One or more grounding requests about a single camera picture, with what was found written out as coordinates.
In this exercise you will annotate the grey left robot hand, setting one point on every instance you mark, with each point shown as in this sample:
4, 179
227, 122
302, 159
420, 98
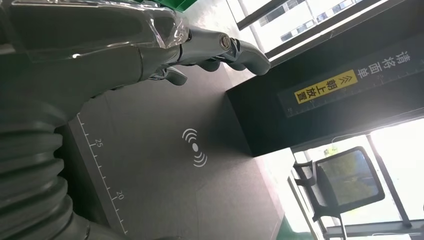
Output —
82, 49

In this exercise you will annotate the green plastic basket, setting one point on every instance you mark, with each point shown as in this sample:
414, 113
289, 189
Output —
179, 4

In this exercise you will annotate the black weighing device with column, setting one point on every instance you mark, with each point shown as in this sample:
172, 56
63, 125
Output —
165, 182

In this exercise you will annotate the yellow label sticker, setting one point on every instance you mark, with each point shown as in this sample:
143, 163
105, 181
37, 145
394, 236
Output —
326, 86

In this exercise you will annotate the black office chair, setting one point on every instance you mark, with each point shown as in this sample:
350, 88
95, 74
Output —
348, 179

